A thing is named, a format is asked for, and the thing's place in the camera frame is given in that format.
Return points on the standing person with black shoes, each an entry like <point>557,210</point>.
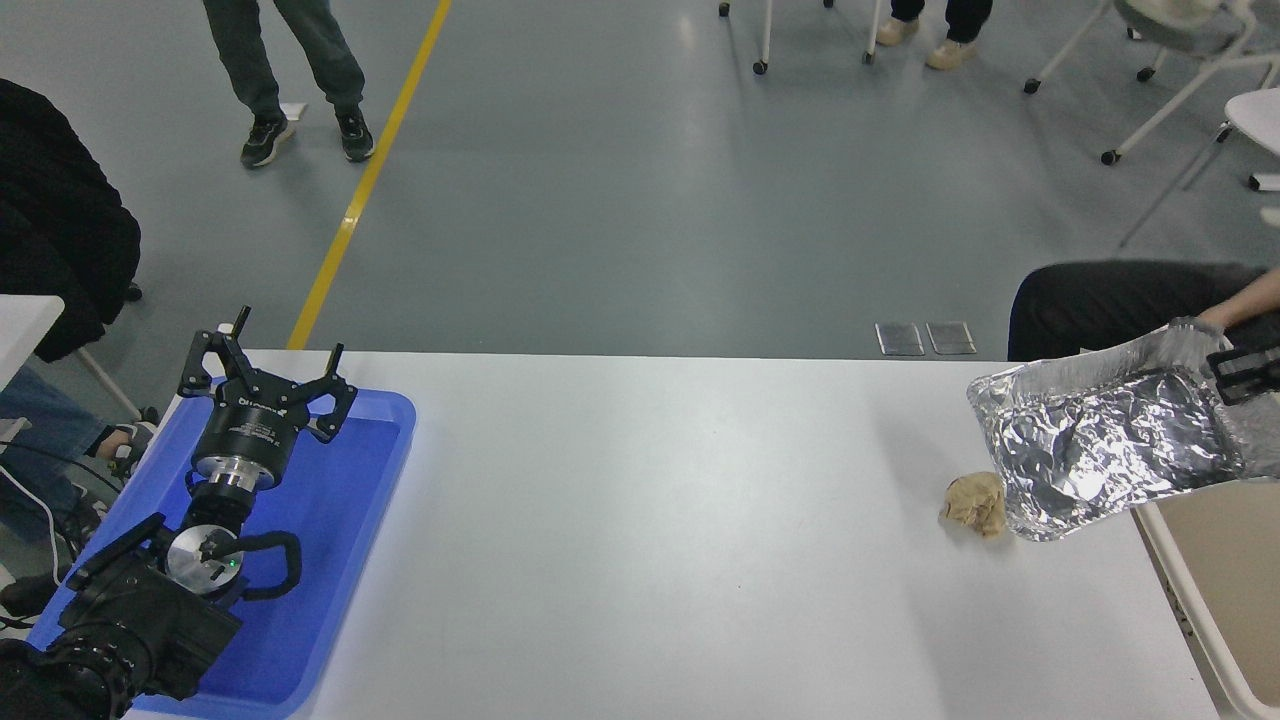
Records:
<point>260,60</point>

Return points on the grey chair with white frame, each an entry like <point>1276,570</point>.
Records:
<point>1170,30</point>

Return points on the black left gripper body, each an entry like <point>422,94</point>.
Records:
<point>253,425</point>

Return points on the large pale bin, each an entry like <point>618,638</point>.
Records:
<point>1230,580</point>

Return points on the crumpled tan paper ball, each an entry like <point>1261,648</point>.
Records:
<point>975,503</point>

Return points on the person's forearm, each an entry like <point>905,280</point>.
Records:
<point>1250,298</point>

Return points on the standing person with pale shoes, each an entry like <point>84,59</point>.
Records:
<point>950,45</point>

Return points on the blue plastic tray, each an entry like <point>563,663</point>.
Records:
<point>330,520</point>

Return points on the white chair leg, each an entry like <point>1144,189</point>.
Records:
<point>108,383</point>

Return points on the silver foil tray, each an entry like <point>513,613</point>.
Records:
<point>1080,450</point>

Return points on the metal floor plate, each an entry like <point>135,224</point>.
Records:
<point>899,339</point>
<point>950,338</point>

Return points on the small white table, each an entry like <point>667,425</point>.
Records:
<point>25,330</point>

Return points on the seated person with white chair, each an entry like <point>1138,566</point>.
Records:
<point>60,220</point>

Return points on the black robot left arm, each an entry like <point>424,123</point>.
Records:
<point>140,610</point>

